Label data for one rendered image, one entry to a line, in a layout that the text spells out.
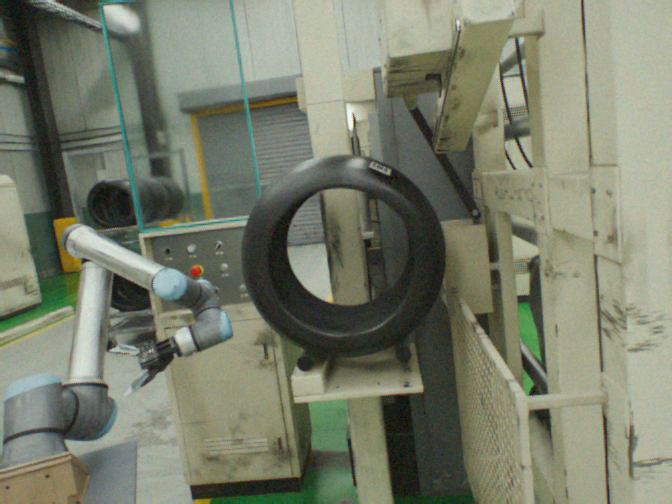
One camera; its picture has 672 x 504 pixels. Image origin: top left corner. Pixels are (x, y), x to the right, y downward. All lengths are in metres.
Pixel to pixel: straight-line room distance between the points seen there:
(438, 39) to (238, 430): 1.88
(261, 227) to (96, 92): 11.44
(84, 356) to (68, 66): 11.47
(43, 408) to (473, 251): 1.38
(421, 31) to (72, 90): 12.14
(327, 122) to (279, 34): 9.52
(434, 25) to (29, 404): 1.47
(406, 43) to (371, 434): 1.36
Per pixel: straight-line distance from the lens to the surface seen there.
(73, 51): 13.09
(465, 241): 1.67
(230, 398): 2.39
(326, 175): 1.32
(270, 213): 1.35
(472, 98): 1.30
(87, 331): 1.96
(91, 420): 1.87
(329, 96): 1.73
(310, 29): 1.77
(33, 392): 1.76
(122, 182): 5.08
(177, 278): 1.57
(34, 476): 1.68
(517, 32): 1.14
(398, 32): 1.12
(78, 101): 12.93
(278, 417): 2.37
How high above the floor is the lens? 1.41
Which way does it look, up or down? 8 degrees down
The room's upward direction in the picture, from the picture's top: 7 degrees counter-clockwise
